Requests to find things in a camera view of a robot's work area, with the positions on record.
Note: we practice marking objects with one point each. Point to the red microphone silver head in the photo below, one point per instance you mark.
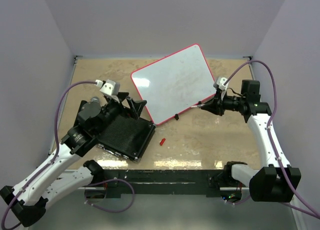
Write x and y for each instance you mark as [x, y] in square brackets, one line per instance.
[95, 99]

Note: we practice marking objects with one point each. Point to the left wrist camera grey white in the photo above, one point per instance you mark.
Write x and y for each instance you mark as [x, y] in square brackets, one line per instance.
[109, 89]

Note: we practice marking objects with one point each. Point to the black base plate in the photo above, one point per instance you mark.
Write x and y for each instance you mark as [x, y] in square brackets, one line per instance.
[209, 183]

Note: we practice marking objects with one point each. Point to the red and white marker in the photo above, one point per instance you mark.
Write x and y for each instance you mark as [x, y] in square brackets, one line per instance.
[197, 106]

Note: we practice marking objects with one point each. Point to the pink framed whiteboard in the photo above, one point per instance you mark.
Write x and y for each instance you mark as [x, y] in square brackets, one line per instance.
[174, 83]

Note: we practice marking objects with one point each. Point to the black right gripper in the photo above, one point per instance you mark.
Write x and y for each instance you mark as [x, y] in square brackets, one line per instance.
[218, 107]

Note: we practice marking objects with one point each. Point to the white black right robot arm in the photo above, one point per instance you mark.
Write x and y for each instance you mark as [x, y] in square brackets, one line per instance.
[276, 179]

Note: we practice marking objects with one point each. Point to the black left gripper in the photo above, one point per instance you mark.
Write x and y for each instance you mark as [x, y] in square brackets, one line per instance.
[137, 106]

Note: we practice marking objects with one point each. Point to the red marker cap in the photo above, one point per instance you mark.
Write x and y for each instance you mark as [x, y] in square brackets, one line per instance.
[162, 141]

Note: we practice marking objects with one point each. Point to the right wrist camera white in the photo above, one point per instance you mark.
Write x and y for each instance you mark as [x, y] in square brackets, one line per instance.
[220, 83]

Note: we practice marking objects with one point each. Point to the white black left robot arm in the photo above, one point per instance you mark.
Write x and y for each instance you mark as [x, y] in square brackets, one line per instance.
[91, 121]

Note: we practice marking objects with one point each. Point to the aluminium frame rail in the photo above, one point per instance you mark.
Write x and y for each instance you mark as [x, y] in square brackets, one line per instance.
[28, 201]

